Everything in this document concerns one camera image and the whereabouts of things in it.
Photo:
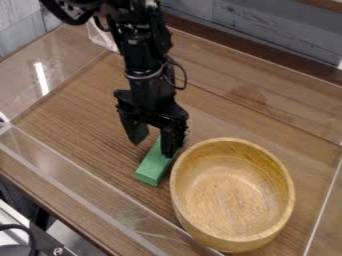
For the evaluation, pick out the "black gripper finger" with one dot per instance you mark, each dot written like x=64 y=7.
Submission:
x=172 y=135
x=134 y=128

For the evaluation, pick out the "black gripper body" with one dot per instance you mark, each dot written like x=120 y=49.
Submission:
x=149 y=100

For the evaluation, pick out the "green rectangular block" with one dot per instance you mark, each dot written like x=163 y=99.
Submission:
x=155 y=165

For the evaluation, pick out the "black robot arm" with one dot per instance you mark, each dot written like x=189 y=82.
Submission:
x=136 y=25

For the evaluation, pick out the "brown wooden bowl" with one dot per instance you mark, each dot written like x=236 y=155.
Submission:
x=232 y=194

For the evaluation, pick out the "clear acrylic tray wall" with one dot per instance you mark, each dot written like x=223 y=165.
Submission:
x=118 y=225

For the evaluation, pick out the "clear acrylic corner bracket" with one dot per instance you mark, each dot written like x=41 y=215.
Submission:
x=100 y=38

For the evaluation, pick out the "black metal mount plate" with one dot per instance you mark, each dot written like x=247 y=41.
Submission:
x=44 y=245

